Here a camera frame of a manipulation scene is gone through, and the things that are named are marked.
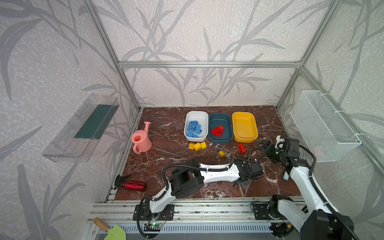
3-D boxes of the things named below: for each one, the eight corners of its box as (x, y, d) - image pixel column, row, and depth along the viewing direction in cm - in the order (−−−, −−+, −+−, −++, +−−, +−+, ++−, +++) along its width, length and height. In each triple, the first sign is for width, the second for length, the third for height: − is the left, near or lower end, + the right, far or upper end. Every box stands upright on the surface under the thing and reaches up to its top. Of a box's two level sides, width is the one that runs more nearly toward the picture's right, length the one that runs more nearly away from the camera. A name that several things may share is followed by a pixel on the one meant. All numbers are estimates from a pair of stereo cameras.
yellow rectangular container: (233, 142, 101) (235, 138, 97) (229, 116, 117) (230, 111, 112) (258, 142, 101) (261, 138, 97) (251, 116, 117) (253, 111, 112)
